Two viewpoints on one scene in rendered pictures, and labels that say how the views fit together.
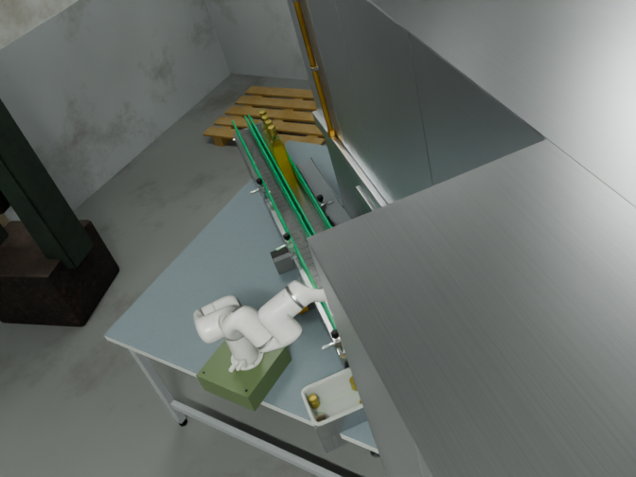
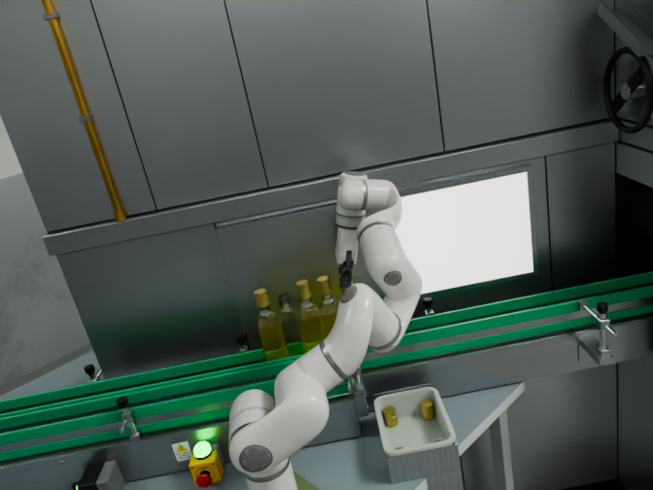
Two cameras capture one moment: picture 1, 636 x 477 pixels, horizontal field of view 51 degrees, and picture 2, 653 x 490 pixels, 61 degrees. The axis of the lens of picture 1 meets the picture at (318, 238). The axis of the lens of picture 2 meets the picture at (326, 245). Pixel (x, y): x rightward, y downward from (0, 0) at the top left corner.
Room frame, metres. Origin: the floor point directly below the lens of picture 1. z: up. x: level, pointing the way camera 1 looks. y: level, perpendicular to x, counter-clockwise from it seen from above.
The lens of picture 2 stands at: (1.39, 1.26, 1.77)
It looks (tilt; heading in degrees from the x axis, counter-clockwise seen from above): 21 degrees down; 278
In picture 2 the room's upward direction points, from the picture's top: 12 degrees counter-clockwise
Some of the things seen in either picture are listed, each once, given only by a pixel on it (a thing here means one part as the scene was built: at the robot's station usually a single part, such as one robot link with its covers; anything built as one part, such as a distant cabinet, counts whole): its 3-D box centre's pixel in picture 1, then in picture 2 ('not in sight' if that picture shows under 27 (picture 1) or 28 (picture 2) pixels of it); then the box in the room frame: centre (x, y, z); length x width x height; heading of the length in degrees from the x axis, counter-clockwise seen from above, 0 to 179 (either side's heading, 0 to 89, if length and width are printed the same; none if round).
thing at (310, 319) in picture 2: not in sight; (315, 337); (1.67, -0.09, 0.99); 0.06 x 0.06 x 0.21; 8
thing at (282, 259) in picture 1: (282, 260); (101, 485); (2.25, 0.18, 0.79); 0.08 x 0.08 x 0.08; 7
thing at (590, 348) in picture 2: not in sight; (598, 337); (0.92, -0.06, 0.90); 0.17 x 0.05 x 0.23; 97
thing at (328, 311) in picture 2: not in sight; (334, 333); (1.61, -0.10, 0.99); 0.06 x 0.06 x 0.21; 8
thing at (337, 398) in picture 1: (338, 401); (414, 431); (1.43, 0.11, 0.80); 0.22 x 0.17 x 0.09; 97
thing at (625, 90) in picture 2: not in sight; (634, 89); (0.76, -0.22, 1.49); 0.21 x 0.05 x 0.21; 97
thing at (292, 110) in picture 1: (283, 119); not in sight; (4.81, -0.03, 0.05); 1.15 x 0.79 x 0.10; 47
